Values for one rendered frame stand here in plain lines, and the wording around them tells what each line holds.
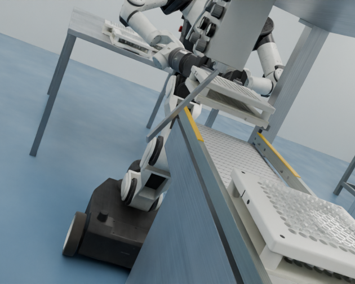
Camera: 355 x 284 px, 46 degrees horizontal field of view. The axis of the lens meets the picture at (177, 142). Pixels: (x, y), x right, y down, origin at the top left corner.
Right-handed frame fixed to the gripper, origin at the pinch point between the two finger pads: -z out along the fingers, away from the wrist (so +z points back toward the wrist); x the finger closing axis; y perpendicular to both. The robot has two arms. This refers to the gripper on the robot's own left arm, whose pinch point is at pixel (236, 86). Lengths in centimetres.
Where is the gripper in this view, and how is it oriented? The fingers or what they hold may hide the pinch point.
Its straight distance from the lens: 153.2
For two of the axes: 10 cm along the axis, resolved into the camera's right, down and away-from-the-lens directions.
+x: -3.9, 8.9, 2.5
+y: -9.2, -3.8, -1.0
